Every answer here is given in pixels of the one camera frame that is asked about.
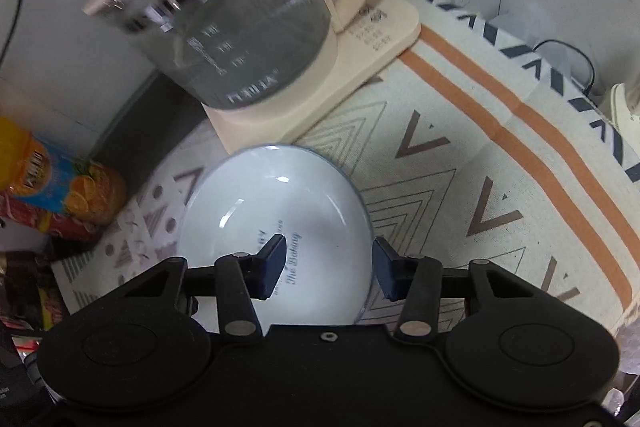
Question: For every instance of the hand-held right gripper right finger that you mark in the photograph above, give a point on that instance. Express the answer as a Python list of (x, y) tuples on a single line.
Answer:
[(385, 269)]

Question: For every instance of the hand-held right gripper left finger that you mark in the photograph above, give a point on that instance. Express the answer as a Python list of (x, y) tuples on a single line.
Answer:
[(272, 264)]

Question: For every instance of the white plate with blue lettering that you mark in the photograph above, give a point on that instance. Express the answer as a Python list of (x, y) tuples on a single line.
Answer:
[(280, 202)]

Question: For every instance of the patterned fringed cloth mat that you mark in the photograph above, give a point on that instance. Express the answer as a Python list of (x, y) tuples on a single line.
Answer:
[(475, 167)]

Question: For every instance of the red drink bottle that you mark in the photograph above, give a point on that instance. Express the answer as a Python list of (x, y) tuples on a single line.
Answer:
[(45, 222)]

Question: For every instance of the orange juice bottle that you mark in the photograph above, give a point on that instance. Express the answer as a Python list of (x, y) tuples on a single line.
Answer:
[(60, 177)]

